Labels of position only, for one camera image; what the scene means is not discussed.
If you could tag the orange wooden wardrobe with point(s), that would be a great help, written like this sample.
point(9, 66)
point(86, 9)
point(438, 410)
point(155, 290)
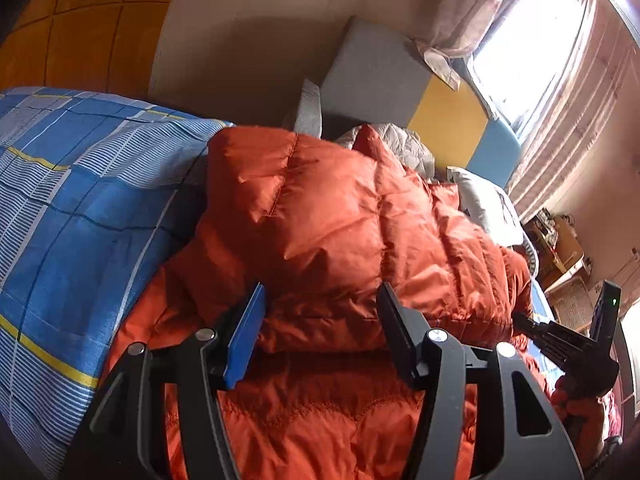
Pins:
point(98, 45)

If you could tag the orange puffer down jacket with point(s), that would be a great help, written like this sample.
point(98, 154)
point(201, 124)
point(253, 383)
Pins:
point(321, 227)

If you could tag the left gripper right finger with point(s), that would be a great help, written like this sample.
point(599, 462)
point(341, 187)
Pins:
point(518, 435)

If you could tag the wooden bedside shelf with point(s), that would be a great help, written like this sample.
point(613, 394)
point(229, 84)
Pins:
point(563, 269)

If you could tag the grey quilted garment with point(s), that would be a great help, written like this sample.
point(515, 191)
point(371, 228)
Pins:
point(404, 143)

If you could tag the blue plaid bed sheet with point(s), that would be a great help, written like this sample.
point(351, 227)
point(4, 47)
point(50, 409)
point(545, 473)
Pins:
point(97, 192)

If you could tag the grey yellow blue headboard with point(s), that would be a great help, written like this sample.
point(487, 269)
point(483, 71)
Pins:
point(377, 77)

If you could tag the pink striped curtain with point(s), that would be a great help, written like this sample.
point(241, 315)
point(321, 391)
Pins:
point(570, 116)

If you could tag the person's right hand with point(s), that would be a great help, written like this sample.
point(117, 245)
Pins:
point(589, 412)

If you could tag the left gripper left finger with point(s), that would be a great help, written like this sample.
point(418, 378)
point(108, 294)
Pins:
point(125, 424)

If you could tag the white patterned pillow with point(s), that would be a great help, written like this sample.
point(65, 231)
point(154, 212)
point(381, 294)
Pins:
point(489, 207)

